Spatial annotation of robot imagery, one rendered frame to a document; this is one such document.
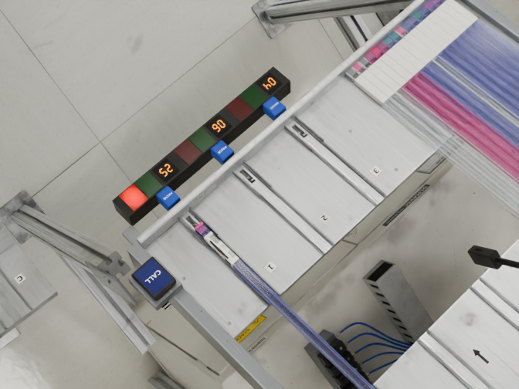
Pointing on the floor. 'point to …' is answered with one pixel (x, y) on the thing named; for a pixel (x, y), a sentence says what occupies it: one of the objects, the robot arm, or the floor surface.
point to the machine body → (354, 285)
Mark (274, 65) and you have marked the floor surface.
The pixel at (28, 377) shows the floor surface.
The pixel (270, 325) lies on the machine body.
